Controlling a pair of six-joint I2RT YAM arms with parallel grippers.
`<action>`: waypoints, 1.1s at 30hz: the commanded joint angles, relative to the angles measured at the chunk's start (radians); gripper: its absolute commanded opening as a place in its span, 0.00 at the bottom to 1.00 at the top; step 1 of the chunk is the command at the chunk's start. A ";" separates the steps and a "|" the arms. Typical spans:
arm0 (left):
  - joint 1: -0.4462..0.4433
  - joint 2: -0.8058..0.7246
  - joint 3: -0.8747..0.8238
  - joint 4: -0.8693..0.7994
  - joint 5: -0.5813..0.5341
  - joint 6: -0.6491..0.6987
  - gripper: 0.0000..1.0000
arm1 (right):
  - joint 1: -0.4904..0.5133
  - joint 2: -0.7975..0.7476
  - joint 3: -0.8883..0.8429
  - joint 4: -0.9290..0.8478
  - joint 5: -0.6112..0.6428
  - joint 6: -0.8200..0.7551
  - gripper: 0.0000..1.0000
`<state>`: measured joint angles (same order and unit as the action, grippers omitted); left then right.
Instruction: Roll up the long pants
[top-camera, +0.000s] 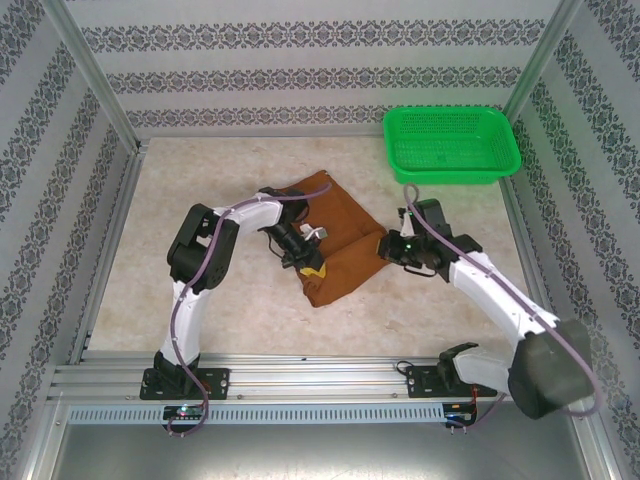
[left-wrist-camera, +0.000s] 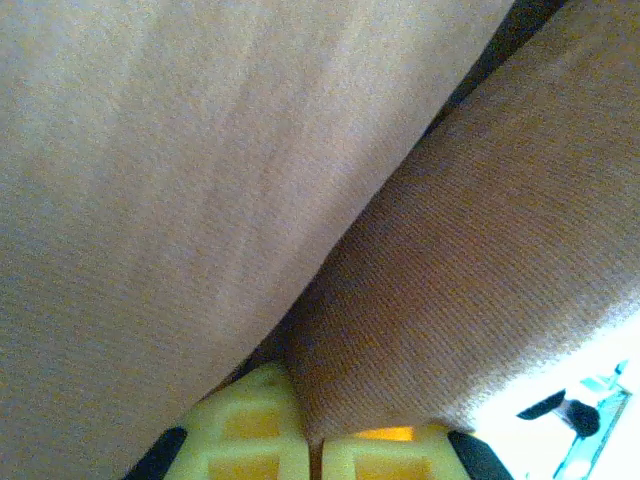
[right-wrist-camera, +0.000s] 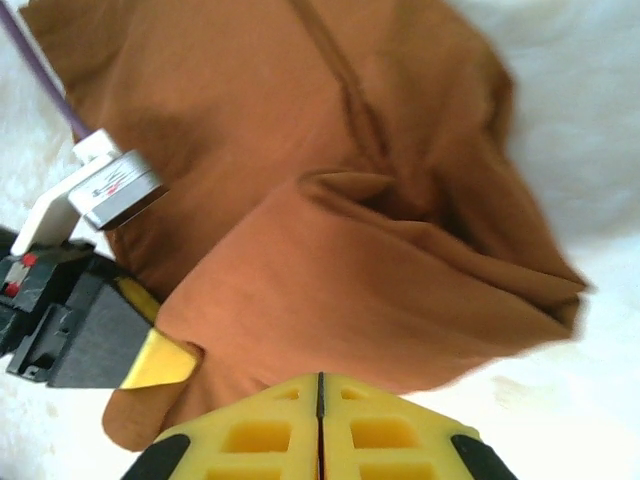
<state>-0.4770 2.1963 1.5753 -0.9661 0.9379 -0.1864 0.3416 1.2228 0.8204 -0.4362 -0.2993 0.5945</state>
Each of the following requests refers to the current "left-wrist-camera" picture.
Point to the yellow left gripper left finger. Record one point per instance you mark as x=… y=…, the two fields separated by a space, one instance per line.
x=240 y=440

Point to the brown long pants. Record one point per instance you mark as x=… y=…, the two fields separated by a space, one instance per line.
x=250 y=175

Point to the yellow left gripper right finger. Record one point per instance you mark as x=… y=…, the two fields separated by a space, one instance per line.
x=400 y=455

